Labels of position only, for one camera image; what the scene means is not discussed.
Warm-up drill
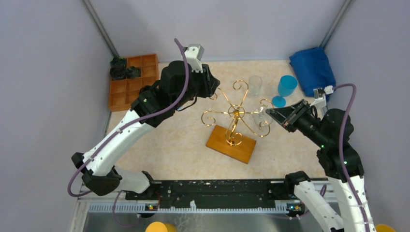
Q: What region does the clear wine glass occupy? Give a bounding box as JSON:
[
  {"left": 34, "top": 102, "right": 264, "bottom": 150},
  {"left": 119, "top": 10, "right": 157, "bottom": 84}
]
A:
[
  {"left": 248, "top": 75, "right": 263, "bottom": 96},
  {"left": 252, "top": 106, "right": 272, "bottom": 131}
]

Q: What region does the blue wine glass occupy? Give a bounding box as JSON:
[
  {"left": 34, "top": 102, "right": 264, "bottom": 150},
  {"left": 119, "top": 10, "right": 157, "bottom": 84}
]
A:
[{"left": 272, "top": 75, "right": 298, "bottom": 108}]

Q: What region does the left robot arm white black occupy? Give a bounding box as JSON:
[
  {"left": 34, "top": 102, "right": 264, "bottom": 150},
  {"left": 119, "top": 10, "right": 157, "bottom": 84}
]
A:
[{"left": 72, "top": 60, "right": 220, "bottom": 196}]

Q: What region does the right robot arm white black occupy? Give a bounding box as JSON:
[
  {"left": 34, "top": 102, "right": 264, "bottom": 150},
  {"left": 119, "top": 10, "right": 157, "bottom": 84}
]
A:
[{"left": 266, "top": 100, "right": 376, "bottom": 232}]

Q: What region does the orange wooden rack base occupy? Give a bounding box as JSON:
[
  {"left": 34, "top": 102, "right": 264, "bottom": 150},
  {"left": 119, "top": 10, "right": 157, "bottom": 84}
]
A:
[{"left": 205, "top": 125, "right": 257, "bottom": 164}]

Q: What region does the blue folded cloth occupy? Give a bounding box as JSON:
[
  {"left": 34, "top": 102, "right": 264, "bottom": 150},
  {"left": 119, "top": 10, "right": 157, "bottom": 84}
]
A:
[{"left": 290, "top": 47, "right": 336, "bottom": 97}]

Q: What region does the orange compartment tray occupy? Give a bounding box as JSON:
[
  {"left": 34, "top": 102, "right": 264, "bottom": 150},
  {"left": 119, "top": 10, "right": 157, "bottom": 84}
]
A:
[{"left": 108, "top": 54, "right": 159, "bottom": 112}]

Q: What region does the dark object in tray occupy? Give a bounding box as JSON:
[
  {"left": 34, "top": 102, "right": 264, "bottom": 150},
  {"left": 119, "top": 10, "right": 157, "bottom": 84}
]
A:
[{"left": 109, "top": 57, "right": 141, "bottom": 81}]

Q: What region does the yellow object bottom right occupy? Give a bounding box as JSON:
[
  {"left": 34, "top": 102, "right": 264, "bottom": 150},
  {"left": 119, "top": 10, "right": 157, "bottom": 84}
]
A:
[{"left": 375, "top": 224, "right": 396, "bottom": 232}]

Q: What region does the yellow object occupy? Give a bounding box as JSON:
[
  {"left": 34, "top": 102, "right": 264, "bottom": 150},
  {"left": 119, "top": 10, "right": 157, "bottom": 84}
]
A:
[
  {"left": 375, "top": 224, "right": 396, "bottom": 232},
  {"left": 145, "top": 221, "right": 177, "bottom": 232}
]

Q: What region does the yellow object bottom centre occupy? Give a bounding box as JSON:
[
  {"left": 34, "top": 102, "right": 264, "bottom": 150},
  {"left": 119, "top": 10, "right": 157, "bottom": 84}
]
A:
[{"left": 145, "top": 221, "right": 177, "bottom": 232}]

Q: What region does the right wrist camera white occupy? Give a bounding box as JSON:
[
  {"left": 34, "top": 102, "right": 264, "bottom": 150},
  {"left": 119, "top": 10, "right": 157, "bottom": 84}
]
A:
[{"left": 310, "top": 85, "right": 334, "bottom": 115}]

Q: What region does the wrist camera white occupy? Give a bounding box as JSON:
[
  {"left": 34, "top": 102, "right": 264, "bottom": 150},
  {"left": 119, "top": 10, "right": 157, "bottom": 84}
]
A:
[
  {"left": 184, "top": 44, "right": 205, "bottom": 73},
  {"left": 310, "top": 85, "right": 334, "bottom": 115}
]

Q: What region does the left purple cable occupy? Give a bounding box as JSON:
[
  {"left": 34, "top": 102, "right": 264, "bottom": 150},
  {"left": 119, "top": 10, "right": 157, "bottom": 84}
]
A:
[{"left": 67, "top": 38, "right": 190, "bottom": 198}]

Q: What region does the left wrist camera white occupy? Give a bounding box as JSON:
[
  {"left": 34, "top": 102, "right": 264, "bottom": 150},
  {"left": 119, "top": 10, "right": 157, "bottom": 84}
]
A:
[{"left": 184, "top": 44, "right": 205, "bottom": 73}]

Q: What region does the gold wire glass rack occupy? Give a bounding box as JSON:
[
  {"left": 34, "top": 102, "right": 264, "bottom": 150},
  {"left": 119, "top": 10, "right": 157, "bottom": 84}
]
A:
[{"left": 201, "top": 80, "right": 273, "bottom": 138}]

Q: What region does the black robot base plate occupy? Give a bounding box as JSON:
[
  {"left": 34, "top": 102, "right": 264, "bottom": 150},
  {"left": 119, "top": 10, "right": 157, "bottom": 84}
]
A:
[{"left": 125, "top": 179, "right": 305, "bottom": 212}]

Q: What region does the aluminium frame rail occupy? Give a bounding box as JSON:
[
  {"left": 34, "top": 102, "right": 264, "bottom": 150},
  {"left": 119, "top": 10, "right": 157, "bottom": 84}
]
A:
[{"left": 69, "top": 181, "right": 375, "bottom": 232}]

